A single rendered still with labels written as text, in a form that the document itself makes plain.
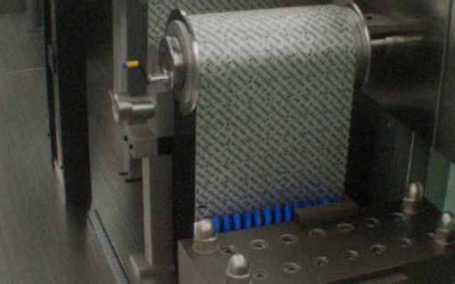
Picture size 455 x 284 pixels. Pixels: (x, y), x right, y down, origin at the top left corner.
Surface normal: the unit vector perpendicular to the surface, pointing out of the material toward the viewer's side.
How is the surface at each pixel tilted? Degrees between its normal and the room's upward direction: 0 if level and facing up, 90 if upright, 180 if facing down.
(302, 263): 0
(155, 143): 90
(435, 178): 90
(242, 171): 90
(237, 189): 90
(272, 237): 0
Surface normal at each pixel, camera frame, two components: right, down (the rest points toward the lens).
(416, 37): -0.94, 0.13
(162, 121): 0.35, 0.41
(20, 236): 0.03, -0.90
